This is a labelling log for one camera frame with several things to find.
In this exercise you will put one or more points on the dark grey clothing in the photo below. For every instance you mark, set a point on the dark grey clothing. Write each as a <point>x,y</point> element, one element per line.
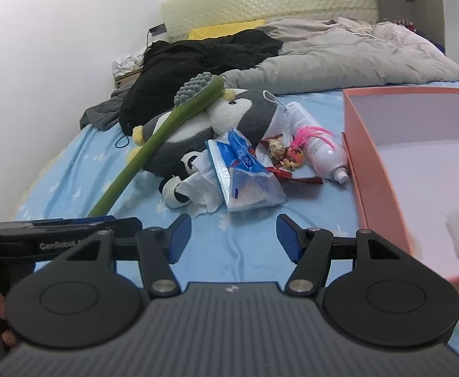
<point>100,114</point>

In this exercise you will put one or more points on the white plastic bottle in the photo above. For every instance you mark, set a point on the white plastic bottle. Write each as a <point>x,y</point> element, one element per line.
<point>324,157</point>

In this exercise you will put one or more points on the small panda plush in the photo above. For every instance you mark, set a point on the small panda plush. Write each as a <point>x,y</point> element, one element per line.
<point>179,195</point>

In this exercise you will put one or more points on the red snack wrapper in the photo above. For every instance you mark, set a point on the red snack wrapper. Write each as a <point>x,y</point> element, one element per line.
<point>274,147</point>
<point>300,180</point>

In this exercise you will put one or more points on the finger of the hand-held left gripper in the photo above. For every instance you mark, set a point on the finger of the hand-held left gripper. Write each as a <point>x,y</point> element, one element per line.
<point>129,226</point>

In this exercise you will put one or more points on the grey penguin plush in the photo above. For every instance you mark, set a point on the grey penguin plush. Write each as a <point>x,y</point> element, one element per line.
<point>249,114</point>

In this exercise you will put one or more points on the blue tissue packet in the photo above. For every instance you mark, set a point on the blue tissue packet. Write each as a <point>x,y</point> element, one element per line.
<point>249,188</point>

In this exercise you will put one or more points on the light grey duvet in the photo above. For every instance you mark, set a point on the light grey duvet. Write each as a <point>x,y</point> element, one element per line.
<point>351,55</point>

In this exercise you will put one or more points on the yellow pillow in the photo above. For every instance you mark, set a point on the yellow pillow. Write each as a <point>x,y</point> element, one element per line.
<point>221,29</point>

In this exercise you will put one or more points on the white crumpled cloth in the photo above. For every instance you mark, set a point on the white crumpled cloth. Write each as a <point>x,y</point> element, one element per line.
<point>125,63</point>

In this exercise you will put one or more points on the pink cardboard box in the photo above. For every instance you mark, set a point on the pink cardboard box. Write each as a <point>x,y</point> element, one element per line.
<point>371,188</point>

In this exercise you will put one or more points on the white face mask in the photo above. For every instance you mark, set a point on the white face mask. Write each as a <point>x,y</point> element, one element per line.
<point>281,119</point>

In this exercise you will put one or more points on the black clothing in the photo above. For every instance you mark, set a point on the black clothing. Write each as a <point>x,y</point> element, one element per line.
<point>182,63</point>

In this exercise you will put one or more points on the colourful small items row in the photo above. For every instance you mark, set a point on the colourful small items row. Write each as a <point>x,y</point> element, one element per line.
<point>414,27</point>

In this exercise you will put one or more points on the brown cardboard box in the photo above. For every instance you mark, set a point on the brown cardboard box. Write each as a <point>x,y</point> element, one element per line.
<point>125,81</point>

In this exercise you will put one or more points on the white embossed paper towel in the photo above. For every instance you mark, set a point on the white embossed paper towel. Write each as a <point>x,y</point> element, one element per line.
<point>206,199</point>

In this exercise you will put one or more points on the blue star bed sheet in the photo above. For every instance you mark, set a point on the blue star bed sheet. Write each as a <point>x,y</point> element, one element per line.
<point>96,180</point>

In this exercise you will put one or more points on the pink feather bird toy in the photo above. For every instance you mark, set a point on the pink feather bird toy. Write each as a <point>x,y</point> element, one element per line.
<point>292,157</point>

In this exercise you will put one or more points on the black wall charger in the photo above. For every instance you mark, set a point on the black wall charger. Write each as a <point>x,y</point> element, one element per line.
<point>158,30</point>

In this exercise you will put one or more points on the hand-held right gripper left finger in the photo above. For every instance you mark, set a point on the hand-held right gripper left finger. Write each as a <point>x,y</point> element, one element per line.
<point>179,239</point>

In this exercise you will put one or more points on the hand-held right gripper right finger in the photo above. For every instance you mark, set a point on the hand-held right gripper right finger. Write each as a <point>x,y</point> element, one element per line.
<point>288,239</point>

